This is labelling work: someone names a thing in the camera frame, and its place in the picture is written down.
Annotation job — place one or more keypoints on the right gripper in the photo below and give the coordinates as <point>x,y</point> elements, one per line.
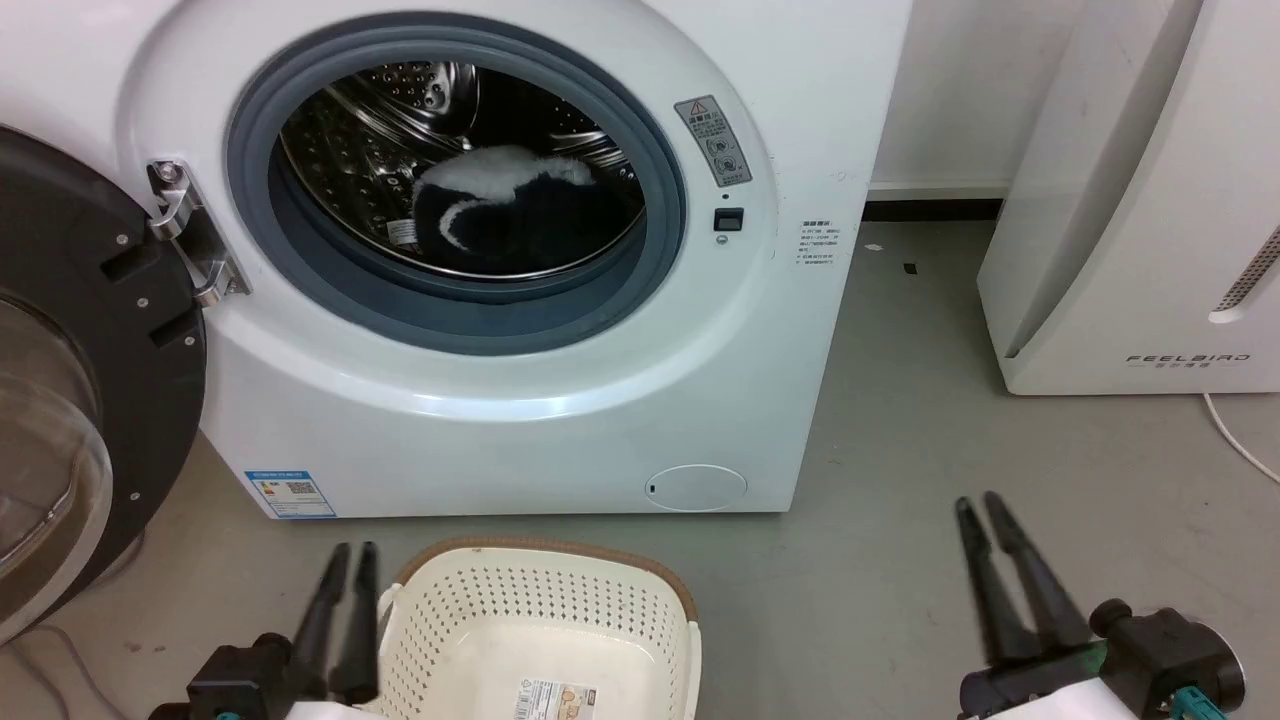
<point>1160,660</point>

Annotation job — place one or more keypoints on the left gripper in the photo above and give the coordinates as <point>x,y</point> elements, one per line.
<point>240,680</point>

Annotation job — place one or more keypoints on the white perforated laundry basket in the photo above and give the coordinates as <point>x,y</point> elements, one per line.
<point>620,610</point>

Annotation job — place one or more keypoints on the white front-load washing machine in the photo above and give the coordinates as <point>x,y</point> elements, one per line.
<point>560,400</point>

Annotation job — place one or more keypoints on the blue energy label sticker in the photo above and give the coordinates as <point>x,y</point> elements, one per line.
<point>290,494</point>

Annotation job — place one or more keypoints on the paper product label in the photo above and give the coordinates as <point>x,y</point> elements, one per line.
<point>555,700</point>

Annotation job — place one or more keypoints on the dark round glass washer door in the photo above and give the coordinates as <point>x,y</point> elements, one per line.
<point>150,420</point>

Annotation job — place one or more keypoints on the round white filter cover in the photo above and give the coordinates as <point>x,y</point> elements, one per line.
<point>696,488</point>

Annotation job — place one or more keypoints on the white air purifier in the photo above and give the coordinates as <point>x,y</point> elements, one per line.
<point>1130,250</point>

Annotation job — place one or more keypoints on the black baseboard strip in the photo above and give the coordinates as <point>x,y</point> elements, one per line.
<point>930,210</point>

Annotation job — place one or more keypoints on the small text sticker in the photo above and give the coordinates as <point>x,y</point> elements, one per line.
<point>819,244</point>

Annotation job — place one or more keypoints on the chrome door hinge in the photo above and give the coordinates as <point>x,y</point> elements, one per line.
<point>190,225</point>

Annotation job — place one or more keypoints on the black and white garment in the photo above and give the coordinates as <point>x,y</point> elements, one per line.
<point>520,225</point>

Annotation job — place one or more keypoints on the black door latch slot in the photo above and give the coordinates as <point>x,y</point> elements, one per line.
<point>729,219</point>

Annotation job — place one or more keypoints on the perforated steel washer drum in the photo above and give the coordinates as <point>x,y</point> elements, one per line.
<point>360,150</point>

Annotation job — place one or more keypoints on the grey rubber door gasket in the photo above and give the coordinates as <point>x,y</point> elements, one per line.
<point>662,230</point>

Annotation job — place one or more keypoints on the grey warning sticker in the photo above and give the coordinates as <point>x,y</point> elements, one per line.
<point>715,140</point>

